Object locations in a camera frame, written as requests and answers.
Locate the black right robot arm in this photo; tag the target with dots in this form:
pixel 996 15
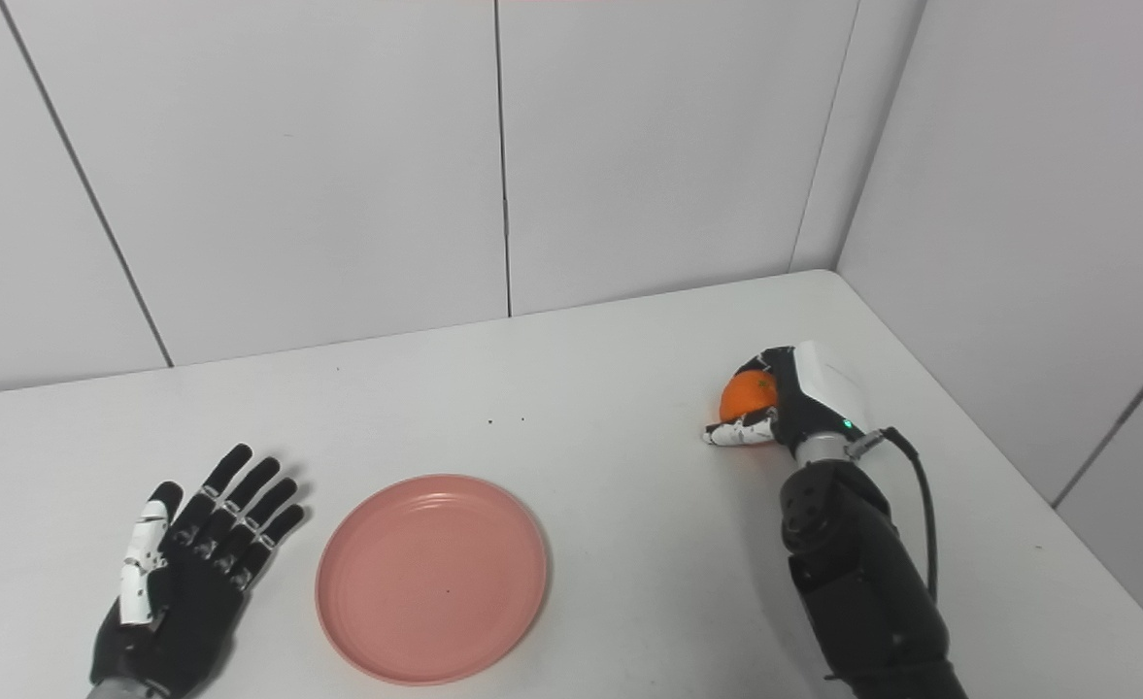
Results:
pixel 857 582

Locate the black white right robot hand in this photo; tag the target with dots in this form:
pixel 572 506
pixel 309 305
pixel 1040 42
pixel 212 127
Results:
pixel 823 388

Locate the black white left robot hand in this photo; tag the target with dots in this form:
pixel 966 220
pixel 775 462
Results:
pixel 187 612

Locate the orange fruit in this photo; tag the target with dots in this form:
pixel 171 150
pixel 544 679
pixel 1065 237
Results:
pixel 748 396

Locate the pink round plate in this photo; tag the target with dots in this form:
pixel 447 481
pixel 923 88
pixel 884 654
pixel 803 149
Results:
pixel 432 580

